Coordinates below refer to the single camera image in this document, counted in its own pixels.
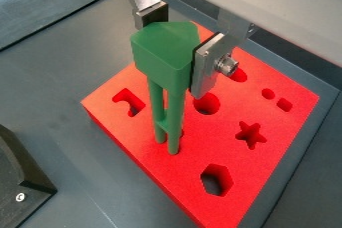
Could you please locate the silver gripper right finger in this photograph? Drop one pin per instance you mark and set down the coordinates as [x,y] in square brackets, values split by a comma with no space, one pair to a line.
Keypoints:
[211,57]

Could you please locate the green three prong peg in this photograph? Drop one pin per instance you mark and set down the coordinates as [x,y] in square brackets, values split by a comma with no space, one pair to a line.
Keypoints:
[162,48]

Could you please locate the red shape sorting board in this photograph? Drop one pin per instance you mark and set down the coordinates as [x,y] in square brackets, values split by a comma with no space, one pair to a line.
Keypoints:
[227,174]

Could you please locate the black curved block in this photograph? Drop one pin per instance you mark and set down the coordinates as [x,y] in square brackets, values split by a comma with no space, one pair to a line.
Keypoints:
[25,188]

